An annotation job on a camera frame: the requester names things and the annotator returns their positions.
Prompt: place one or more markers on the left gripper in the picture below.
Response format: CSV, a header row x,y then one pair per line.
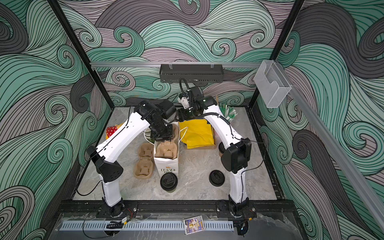
x,y
167,138

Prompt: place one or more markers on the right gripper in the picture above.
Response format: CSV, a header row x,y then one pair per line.
x,y
183,115

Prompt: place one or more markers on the single pulp cup carrier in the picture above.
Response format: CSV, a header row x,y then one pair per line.
x,y
166,150

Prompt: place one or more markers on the white paper takeout bag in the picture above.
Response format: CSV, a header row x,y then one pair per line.
x,y
167,165

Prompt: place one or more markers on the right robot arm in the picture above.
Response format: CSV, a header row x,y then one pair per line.
x,y
237,150

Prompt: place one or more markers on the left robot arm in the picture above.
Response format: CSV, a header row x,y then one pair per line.
x,y
104,156

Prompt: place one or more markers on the stack of paper cups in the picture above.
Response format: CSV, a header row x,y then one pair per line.
x,y
147,135

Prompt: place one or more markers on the yellow napkin stack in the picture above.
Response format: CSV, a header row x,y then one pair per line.
x,y
197,133

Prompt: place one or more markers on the wrapped straws bundle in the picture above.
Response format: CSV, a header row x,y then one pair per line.
x,y
228,112

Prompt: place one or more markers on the stack of pulp cup carriers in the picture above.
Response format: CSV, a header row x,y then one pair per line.
x,y
145,165

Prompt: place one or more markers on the yellow bear plush toy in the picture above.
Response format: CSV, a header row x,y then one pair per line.
x,y
111,130

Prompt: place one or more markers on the small picture card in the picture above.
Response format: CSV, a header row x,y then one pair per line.
x,y
193,225

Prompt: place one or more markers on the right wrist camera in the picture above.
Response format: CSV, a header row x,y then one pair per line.
x,y
184,101

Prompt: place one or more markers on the black wall shelf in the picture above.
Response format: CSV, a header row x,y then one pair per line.
x,y
192,73

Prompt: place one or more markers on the clear acrylic wall holder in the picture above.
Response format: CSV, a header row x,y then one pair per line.
x,y
272,82

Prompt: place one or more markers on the white slotted cable duct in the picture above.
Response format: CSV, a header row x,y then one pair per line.
x,y
223,226

